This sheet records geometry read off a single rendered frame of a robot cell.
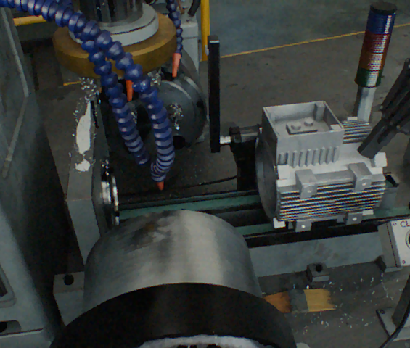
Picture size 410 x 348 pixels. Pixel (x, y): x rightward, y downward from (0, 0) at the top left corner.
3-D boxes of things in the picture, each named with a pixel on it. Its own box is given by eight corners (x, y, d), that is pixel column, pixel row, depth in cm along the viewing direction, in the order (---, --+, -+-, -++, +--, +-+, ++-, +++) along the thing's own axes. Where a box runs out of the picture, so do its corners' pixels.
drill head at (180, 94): (103, 192, 105) (82, 93, 89) (106, 99, 136) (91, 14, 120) (214, 179, 107) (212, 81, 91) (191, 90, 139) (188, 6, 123)
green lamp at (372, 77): (361, 88, 115) (364, 71, 112) (351, 77, 119) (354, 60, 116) (384, 85, 115) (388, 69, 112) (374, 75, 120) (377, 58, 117)
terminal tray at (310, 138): (275, 172, 84) (278, 138, 80) (260, 138, 92) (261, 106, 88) (339, 163, 85) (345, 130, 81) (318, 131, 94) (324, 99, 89)
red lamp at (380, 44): (368, 54, 109) (371, 35, 106) (358, 43, 113) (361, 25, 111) (392, 51, 109) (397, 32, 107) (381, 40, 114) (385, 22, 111)
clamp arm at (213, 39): (208, 154, 102) (205, 41, 85) (206, 146, 104) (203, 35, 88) (224, 152, 102) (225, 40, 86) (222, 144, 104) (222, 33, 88)
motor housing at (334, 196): (275, 246, 91) (283, 170, 79) (251, 183, 105) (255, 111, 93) (374, 232, 93) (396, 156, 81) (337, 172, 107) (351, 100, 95)
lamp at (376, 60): (364, 71, 112) (368, 54, 109) (354, 60, 116) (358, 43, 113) (388, 69, 112) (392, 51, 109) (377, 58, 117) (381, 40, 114)
